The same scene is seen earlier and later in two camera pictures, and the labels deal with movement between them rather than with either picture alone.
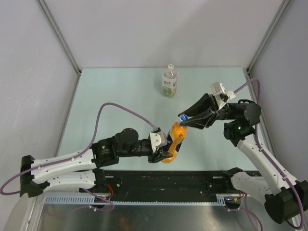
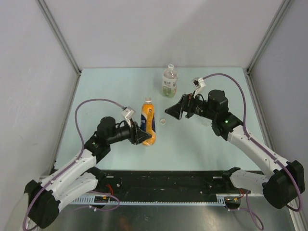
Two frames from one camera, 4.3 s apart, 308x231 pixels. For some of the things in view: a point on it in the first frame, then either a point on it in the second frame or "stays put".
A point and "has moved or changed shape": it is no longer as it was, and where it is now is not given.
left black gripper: (157, 156) to (136, 135)
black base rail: (167, 182) stays put
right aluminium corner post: (278, 15) stays put
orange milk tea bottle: (175, 138) to (147, 121)
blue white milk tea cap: (183, 118) has moved or changed shape
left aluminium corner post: (45, 8) stays put
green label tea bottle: (169, 82) stays put
